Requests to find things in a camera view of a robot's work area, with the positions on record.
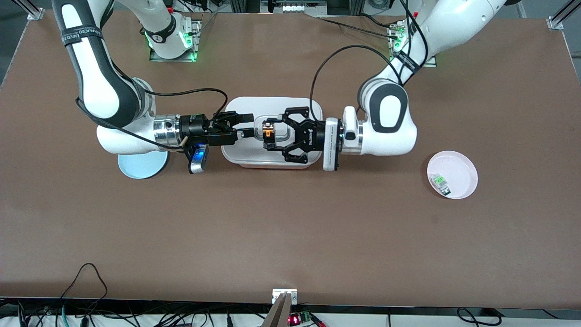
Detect orange and black switch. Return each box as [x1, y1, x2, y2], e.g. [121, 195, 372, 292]
[262, 121, 277, 149]

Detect white lunch box grey clips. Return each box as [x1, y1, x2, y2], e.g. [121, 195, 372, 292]
[221, 96, 325, 170]

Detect light blue round plate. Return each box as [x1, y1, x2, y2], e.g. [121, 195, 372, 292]
[118, 152, 169, 179]

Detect pink round plate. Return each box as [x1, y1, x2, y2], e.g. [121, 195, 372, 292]
[427, 150, 478, 200]

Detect circuit board with red light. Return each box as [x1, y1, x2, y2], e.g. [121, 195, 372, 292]
[288, 310, 314, 326]

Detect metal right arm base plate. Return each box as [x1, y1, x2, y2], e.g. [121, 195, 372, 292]
[150, 16, 202, 62]

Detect black cable on table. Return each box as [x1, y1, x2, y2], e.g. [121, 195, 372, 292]
[315, 14, 402, 39]

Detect green and white switch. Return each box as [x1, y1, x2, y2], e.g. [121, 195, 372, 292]
[430, 173, 452, 197]

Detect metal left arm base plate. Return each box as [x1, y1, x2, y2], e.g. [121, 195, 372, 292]
[388, 20, 438, 68]

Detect small white mounting bracket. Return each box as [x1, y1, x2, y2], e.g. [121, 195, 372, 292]
[272, 289, 298, 305]

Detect grey metal camera bar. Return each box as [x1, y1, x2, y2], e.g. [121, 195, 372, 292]
[262, 292, 293, 327]

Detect thin black looped cable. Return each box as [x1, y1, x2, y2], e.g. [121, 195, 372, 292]
[59, 263, 108, 301]

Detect black coiled cable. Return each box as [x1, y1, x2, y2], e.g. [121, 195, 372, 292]
[456, 308, 502, 327]

